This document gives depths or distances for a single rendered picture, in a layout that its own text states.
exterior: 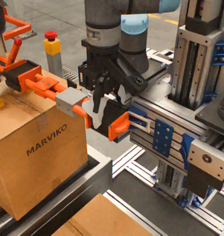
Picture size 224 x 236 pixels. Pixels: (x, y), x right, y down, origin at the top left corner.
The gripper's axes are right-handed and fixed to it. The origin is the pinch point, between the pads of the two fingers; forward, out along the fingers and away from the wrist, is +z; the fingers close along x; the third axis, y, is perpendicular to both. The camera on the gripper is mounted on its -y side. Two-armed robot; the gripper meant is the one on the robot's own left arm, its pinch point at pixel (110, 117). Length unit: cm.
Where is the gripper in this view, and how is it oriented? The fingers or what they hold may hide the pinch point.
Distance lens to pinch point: 76.4
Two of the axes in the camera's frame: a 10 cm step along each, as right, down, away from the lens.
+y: -7.8, -3.9, 4.9
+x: -6.2, 4.8, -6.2
